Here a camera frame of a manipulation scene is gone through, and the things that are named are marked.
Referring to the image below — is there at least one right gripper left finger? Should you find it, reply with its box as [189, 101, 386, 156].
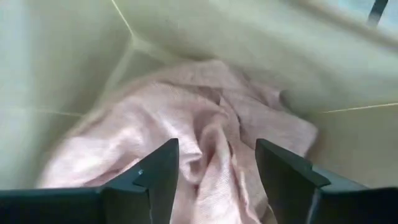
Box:
[99, 138, 180, 224]

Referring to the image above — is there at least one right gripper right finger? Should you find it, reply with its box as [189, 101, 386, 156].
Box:
[254, 138, 331, 224]

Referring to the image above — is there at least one pink towel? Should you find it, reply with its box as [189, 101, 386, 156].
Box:
[35, 58, 320, 224]

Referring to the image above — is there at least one beige fabric bin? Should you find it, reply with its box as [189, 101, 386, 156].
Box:
[0, 0, 398, 224]

